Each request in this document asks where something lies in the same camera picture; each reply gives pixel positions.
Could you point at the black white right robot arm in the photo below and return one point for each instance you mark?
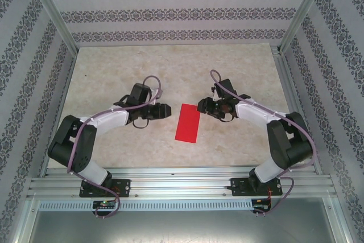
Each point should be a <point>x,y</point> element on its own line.
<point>293,149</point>

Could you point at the aluminium side rail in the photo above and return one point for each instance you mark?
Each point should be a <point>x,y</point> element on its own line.
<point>292,98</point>
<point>66,83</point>

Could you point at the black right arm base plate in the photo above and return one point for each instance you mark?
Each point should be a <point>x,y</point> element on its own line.
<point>237,187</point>

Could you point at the aluminium frame strut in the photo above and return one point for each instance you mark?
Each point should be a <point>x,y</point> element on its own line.
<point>24,223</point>
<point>339,223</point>

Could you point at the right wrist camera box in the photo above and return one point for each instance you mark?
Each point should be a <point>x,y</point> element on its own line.
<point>216,92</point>

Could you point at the red paper sheet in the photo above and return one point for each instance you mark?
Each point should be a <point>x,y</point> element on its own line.
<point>187,123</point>

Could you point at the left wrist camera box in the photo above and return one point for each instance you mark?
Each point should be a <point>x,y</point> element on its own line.
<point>154,98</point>

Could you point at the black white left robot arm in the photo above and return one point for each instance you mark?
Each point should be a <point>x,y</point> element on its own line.
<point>68,143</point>

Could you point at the grey metal sheet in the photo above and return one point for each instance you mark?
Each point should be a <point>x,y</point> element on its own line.
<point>182,227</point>

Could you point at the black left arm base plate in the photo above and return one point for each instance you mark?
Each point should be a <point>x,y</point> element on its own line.
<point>125,187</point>

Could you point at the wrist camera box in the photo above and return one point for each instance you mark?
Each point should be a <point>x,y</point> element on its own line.
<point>154,98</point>
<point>216,92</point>

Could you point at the aluminium frame post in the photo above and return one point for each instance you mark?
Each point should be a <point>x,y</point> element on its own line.
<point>305,11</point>
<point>51,11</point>

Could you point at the aluminium mounting rail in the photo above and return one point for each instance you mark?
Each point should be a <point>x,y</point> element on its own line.
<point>182,183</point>

